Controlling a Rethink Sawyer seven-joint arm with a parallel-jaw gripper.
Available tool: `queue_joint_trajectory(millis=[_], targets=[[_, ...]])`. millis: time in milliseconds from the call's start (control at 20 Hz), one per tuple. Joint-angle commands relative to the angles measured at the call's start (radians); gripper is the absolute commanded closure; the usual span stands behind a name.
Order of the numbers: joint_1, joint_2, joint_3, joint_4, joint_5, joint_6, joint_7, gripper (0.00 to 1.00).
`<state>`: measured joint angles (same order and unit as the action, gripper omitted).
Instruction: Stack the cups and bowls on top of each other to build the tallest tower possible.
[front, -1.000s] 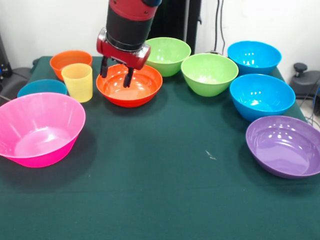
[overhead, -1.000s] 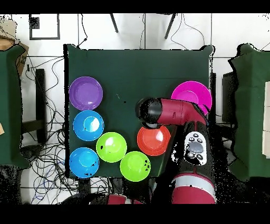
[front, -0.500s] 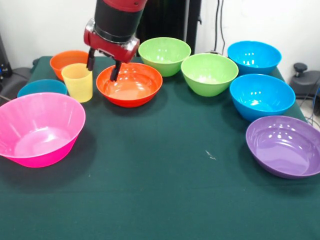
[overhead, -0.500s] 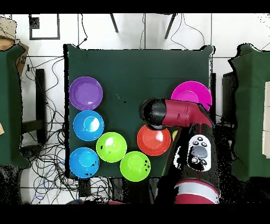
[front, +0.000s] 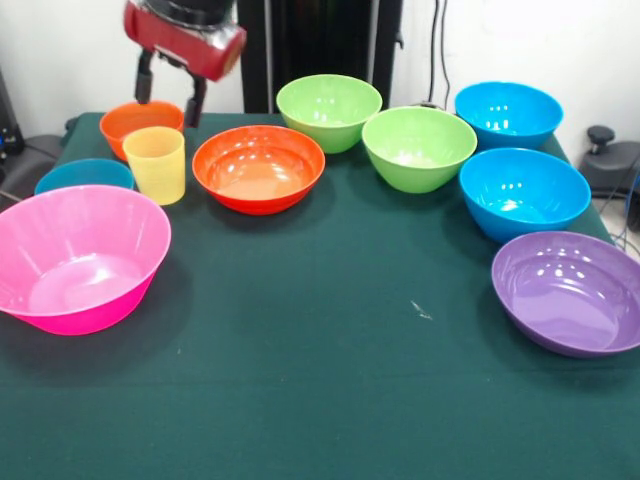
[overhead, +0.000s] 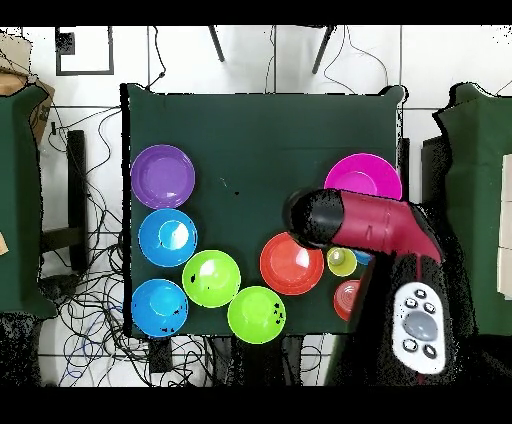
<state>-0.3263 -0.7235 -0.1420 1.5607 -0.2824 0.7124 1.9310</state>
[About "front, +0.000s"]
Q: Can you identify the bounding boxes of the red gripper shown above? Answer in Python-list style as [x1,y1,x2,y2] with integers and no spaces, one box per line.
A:
[123,0,248,129]

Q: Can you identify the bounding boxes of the yellow plastic cup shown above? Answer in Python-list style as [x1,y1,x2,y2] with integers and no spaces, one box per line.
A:
[122,126,187,207]

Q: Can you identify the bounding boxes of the small orange bowl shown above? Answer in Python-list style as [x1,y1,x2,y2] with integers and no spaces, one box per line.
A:
[98,100,186,163]

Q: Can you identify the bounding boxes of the small blue bowl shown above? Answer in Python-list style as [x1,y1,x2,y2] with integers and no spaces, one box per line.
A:
[33,158,136,197]

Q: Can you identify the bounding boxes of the large orange-red bowl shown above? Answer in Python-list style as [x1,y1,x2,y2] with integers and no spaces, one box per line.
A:
[191,124,327,217]

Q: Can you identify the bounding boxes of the green bowl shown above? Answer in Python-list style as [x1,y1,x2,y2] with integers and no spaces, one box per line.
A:
[361,106,478,195]
[275,73,384,155]

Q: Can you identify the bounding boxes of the black equipment box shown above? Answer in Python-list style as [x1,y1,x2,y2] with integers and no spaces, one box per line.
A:
[0,69,26,156]

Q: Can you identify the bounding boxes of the large pink bowl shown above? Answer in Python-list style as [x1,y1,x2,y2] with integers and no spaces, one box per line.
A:
[0,184,173,337]

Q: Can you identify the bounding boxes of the dark green tablecloth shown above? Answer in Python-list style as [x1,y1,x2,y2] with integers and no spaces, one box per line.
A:
[0,110,640,480]

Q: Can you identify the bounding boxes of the large blue bowl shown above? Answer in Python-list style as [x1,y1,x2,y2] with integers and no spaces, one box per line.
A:
[453,81,565,151]
[458,147,592,245]

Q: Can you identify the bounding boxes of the purple bowl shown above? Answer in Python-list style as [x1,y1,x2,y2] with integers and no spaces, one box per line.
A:
[490,230,640,359]

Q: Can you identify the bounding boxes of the black stand with knob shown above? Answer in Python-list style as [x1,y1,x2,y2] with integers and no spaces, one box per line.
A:
[579,124,640,194]

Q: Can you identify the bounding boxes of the black hanging cable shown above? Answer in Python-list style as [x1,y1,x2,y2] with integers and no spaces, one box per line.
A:
[427,0,453,109]

